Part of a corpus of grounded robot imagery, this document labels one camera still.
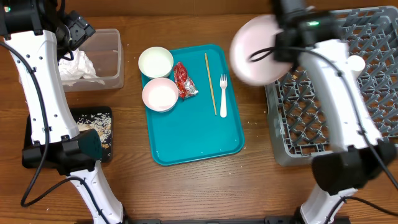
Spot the rice and peanuts pile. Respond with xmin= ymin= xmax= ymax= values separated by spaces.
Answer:
xmin=73 ymin=112 xmax=113 ymax=149

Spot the grey dishwasher rack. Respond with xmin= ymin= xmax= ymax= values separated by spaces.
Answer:
xmin=265 ymin=6 xmax=397 ymax=166

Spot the white bowl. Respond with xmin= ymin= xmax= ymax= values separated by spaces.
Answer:
xmin=138 ymin=47 xmax=174 ymax=79

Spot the large white plate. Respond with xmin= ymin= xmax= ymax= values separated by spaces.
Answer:
xmin=229 ymin=14 xmax=292 ymax=86

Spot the clear plastic bin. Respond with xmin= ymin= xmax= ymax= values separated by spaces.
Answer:
xmin=18 ymin=28 xmax=124 ymax=93

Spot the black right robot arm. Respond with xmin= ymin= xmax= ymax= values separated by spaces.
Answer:
xmin=272 ymin=0 xmax=397 ymax=223

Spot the white paper cup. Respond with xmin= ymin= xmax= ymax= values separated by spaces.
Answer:
xmin=347 ymin=55 xmax=366 ymax=78

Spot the white plastic fork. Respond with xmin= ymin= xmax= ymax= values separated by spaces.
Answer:
xmin=220 ymin=74 xmax=228 ymax=118

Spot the red snack wrapper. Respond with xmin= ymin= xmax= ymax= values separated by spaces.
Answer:
xmin=174 ymin=62 xmax=198 ymax=100

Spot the pink bowl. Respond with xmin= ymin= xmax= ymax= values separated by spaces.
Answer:
xmin=142 ymin=78 xmax=179 ymax=113

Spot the teal serving tray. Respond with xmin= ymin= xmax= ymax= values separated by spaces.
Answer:
xmin=146 ymin=44 xmax=245 ymax=166

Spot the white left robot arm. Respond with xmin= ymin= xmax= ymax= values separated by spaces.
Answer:
xmin=1 ymin=0 xmax=129 ymax=223

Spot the white napkin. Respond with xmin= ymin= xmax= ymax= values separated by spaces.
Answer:
xmin=58 ymin=49 xmax=98 ymax=86

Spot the wooden chopstick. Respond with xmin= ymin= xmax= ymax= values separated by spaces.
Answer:
xmin=204 ymin=53 xmax=217 ymax=116

